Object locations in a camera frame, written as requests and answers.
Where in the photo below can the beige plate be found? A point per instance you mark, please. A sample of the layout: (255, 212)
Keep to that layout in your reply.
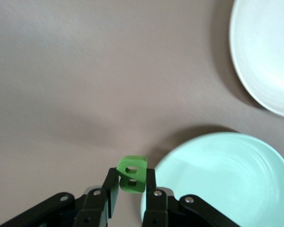
(267, 52)

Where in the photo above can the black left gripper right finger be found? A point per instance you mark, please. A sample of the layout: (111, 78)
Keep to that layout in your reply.
(158, 210)

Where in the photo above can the green plate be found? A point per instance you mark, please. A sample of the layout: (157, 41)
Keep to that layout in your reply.
(227, 179)

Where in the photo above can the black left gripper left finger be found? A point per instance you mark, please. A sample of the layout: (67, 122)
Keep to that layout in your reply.
(90, 210)

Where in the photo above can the green letter B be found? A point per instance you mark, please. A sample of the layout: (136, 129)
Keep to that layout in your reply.
(139, 177)

